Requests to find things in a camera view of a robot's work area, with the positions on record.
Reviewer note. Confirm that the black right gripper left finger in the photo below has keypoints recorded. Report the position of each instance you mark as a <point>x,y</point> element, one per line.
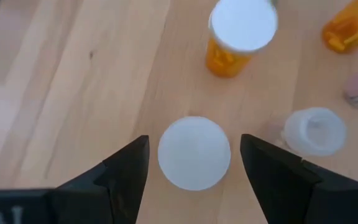
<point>117,183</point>

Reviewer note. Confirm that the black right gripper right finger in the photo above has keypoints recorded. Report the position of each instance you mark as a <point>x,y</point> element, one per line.
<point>284,189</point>

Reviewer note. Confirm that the tall translucent white pill bottle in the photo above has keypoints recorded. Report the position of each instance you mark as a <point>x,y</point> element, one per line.
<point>314,130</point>

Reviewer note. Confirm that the orange pill bottle white cap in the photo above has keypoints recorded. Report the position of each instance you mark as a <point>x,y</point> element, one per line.
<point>194,152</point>
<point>350,28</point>
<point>241,31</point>

